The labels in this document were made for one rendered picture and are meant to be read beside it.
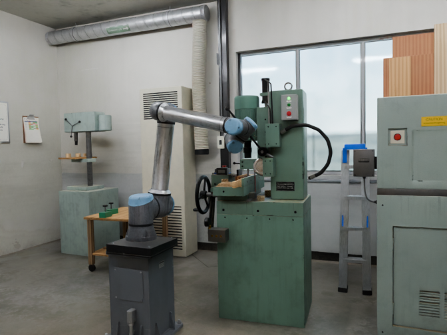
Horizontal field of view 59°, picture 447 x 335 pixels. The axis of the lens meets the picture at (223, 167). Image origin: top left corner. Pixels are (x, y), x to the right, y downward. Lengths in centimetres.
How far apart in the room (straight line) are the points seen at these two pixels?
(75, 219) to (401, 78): 356
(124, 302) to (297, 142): 145
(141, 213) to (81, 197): 218
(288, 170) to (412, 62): 175
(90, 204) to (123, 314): 214
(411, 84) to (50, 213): 430
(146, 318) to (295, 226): 105
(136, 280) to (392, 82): 270
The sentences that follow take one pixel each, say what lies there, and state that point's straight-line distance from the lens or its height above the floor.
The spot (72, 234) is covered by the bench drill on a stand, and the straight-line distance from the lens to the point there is 472.
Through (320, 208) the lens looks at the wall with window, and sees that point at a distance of 402.
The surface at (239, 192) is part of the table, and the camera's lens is 252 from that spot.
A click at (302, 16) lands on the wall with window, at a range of 419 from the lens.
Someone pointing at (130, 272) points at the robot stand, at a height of 44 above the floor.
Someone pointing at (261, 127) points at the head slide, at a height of 128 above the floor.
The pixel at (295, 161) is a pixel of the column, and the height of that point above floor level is 105.
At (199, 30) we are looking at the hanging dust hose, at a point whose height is 236.
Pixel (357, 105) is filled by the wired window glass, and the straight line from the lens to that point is 403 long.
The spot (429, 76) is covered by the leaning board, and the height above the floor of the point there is 173.
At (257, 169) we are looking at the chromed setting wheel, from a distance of 263.
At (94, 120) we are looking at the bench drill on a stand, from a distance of 459.
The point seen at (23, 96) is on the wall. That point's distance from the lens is 521.
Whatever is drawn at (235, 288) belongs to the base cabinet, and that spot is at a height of 21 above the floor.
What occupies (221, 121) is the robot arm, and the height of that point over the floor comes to 130.
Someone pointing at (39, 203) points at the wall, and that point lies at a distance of 531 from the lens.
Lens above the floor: 116
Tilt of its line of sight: 3 degrees down
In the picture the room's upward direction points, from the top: 1 degrees counter-clockwise
